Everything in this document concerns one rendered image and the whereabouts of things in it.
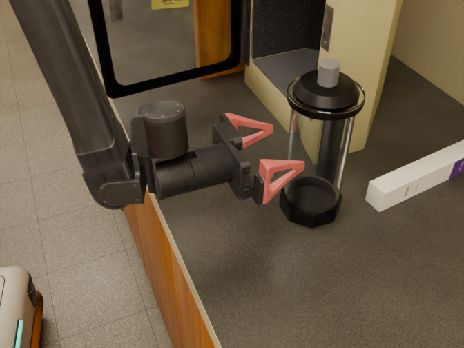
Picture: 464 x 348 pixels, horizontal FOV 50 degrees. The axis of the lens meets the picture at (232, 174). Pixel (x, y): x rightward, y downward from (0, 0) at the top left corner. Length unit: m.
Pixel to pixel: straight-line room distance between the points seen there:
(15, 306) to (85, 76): 1.14
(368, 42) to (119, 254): 1.45
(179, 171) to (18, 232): 1.65
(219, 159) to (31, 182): 1.86
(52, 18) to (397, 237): 0.59
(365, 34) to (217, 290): 0.46
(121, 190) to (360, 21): 0.44
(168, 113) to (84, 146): 0.11
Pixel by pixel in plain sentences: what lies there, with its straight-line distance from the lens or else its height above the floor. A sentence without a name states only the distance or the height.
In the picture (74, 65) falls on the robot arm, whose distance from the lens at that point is 0.61.
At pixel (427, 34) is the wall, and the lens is 1.29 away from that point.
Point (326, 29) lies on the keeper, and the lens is 0.81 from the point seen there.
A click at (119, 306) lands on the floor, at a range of 1.89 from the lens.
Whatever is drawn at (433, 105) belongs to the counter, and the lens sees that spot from 1.17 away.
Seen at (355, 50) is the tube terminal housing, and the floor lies 1.16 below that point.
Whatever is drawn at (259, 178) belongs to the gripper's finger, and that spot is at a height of 1.10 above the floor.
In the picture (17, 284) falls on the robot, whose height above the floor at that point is 0.27.
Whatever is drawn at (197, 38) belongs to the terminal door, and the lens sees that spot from 1.04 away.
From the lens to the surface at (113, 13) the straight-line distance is 0.95.
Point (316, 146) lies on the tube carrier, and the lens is 0.71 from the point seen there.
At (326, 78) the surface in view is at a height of 1.19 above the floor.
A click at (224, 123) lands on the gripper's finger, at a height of 1.12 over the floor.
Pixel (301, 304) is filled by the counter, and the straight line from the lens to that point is 0.72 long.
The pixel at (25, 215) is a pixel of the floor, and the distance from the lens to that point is 2.31.
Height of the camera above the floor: 1.53
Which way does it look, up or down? 41 degrees down
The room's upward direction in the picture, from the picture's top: straight up
